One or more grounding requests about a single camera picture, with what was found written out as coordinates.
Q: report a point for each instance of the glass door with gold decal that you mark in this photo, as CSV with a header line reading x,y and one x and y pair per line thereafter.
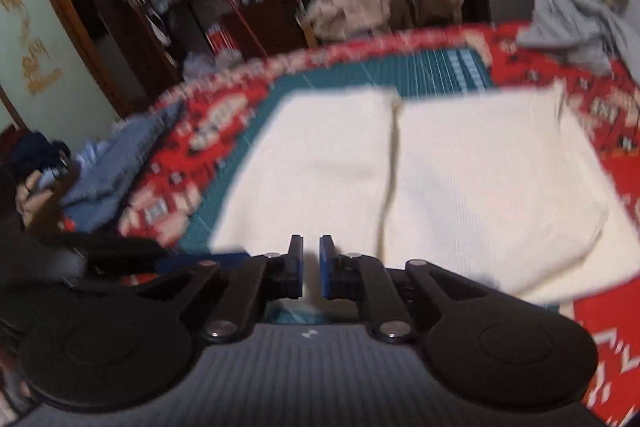
x,y
50,7

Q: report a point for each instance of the red printed carton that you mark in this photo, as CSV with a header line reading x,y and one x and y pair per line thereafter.
x,y
220,39

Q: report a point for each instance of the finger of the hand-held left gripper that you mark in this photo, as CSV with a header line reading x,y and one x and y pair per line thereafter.
x,y
200,262

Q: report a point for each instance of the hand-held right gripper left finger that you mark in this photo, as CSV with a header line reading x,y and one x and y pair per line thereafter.
x,y
299,274

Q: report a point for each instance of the crumpled grey garment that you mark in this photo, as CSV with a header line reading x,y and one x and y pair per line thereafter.
x,y
575,27

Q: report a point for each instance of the green cutting mat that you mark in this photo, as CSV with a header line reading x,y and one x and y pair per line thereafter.
x,y
430,74

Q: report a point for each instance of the brown wooden dresser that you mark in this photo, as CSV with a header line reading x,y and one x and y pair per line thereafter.
x,y
270,27

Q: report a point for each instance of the red patterned blanket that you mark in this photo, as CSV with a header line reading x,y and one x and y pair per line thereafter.
x,y
595,332

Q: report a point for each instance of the white printed plastic bag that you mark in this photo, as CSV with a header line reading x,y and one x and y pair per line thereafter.
x,y
200,62

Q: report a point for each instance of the white knit sweater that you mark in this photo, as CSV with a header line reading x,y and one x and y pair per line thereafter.
x,y
475,182

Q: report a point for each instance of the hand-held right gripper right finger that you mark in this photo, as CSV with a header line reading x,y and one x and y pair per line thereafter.
x,y
325,274

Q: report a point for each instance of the folded blue jeans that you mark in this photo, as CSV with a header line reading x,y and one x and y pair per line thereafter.
x,y
130,147
95,212

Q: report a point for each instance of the navy blue cloth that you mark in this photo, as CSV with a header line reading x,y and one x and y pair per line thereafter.
x,y
40,154

